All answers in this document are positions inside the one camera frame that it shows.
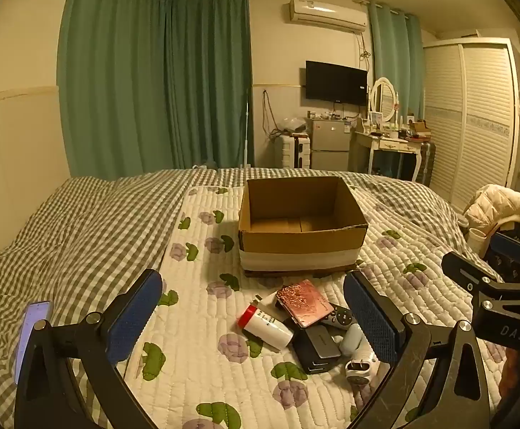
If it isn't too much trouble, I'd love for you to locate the black remote control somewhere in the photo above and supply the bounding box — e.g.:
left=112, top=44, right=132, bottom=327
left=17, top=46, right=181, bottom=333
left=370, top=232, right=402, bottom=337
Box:
left=320, top=303, right=356, bottom=331

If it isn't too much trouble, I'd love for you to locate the white puffer jacket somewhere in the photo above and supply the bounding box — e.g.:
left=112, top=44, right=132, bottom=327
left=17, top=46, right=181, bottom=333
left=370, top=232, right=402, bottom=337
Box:
left=464, top=184, right=520, bottom=235

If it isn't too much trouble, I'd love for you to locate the grey power bank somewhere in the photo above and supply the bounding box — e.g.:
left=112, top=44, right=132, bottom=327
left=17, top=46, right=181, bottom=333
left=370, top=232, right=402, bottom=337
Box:
left=304, top=324, right=342, bottom=361

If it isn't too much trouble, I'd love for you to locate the white charger adapter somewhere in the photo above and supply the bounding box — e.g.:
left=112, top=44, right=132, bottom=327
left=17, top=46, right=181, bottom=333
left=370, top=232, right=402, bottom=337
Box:
left=252, top=291, right=289, bottom=321

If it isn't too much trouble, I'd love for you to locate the white suitcase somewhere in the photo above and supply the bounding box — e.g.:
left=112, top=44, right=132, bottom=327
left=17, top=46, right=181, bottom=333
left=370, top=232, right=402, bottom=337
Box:
left=274, top=134, right=310, bottom=168

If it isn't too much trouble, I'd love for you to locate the white floral quilted mat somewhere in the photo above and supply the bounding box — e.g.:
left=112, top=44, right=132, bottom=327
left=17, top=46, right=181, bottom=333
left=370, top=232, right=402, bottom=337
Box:
left=74, top=184, right=507, bottom=429

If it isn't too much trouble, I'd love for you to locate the white floor mop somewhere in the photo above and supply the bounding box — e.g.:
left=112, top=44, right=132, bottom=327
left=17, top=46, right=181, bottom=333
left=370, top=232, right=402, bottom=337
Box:
left=241, top=87, right=251, bottom=168

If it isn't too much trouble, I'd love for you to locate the white air conditioner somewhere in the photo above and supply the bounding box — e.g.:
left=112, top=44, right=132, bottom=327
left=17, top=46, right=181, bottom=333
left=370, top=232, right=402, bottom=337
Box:
left=289, top=0, right=368, bottom=33

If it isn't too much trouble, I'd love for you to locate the brown cardboard box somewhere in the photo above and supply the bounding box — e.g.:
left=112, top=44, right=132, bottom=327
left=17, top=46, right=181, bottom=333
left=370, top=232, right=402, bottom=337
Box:
left=238, top=176, right=369, bottom=277

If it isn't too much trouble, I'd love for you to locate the white louvred wardrobe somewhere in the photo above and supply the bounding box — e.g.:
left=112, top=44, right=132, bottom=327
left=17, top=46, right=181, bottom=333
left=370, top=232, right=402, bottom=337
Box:
left=424, top=38, right=520, bottom=211

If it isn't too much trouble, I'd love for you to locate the green curtain right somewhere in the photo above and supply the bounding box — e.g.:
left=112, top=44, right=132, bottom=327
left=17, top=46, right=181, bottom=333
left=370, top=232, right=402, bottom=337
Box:
left=368, top=2, right=425, bottom=118

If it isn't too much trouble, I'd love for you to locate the white handheld device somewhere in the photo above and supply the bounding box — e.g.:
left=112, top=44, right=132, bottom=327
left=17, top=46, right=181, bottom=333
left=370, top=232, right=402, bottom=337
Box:
left=344, top=343, right=380, bottom=385

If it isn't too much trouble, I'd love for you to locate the light blue case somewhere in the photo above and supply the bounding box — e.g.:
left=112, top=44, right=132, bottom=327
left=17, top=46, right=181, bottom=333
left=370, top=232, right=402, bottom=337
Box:
left=339, top=323, right=365, bottom=358

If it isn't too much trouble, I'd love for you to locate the black flat box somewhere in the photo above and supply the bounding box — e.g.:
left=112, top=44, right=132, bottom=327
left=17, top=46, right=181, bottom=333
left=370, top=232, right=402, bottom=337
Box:
left=291, top=325, right=342, bottom=374

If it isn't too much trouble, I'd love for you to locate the white bottle red cap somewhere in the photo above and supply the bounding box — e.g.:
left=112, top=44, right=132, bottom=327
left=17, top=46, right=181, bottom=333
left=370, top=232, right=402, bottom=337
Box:
left=238, top=304, right=294, bottom=351

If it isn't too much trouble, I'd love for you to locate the silver mini fridge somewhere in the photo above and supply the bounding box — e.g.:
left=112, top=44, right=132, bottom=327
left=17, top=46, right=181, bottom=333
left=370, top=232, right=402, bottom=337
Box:
left=309, top=119, right=351, bottom=172

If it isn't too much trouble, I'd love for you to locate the white dressing table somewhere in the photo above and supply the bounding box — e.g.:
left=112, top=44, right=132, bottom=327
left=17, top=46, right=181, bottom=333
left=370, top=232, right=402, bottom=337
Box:
left=355, top=132, right=423, bottom=182

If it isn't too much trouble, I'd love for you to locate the green curtain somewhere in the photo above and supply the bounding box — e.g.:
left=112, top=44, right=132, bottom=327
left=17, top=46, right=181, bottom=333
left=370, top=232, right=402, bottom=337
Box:
left=368, top=2, right=425, bottom=118
left=57, top=0, right=253, bottom=179

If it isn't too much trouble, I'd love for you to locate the black wall television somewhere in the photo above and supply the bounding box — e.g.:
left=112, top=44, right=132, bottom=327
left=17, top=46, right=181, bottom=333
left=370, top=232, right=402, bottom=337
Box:
left=305, top=61, right=368, bottom=107

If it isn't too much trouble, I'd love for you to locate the green curtain left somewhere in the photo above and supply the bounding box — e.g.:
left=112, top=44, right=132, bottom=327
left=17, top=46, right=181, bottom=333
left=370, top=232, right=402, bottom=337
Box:
left=57, top=0, right=253, bottom=179

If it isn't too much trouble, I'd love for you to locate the smartphone on bed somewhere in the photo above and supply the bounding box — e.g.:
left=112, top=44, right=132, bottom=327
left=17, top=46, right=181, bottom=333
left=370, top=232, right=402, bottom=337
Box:
left=14, top=300, right=51, bottom=384

